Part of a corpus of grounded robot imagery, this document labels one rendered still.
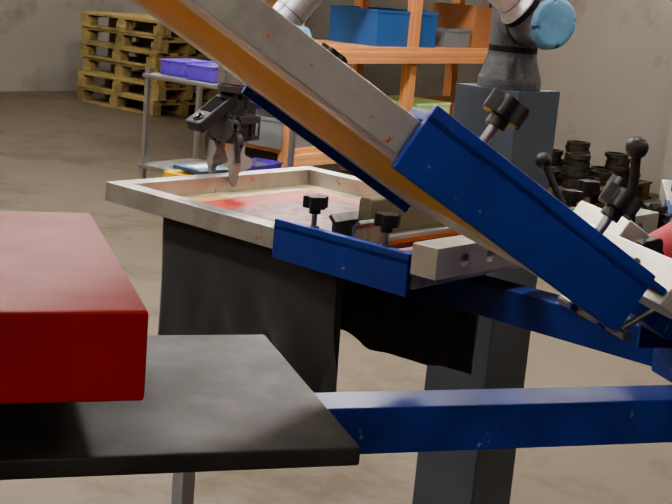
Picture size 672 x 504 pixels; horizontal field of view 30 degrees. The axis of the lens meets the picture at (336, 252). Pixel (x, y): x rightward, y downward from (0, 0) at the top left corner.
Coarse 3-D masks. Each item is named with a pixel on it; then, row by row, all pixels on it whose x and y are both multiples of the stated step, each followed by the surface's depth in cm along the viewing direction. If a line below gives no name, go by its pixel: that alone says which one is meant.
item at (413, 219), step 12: (360, 204) 216; (372, 204) 214; (384, 204) 216; (360, 216) 216; (372, 216) 214; (408, 216) 222; (420, 216) 224; (396, 228) 220; (408, 228) 222; (420, 228) 225
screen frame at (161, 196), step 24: (288, 168) 284; (312, 168) 287; (120, 192) 245; (144, 192) 241; (168, 192) 256; (192, 192) 261; (216, 192) 266; (360, 192) 276; (168, 216) 236; (192, 216) 232; (216, 216) 227; (240, 216) 225; (264, 240) 220
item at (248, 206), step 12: (216, 204) 253; (228, 204) 254; (240, 204) 255; (252, 204) 256; (264, 204) 258; (264, 216) 245; (276, 216) 246; (288, 216) 247; (300, 216) 248; (324, 228) 239
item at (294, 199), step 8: (280, 192) 273; (288, 192) 274; (296, 192) 275; (304, 192) 276; (312, 192) 277; (264, 200) 262; (272, 200) 263; (280, 200) 264; (288, 200) 264; (296, 200) 265; (328, 200) 268; (336, 200) 269; (344, 200) 270; (296, 208) 256; (304, 208) 257; (328, 208) 259; (336, 208) 260; (344, 208) 261; (352, 208) 262; (328, 216) 251
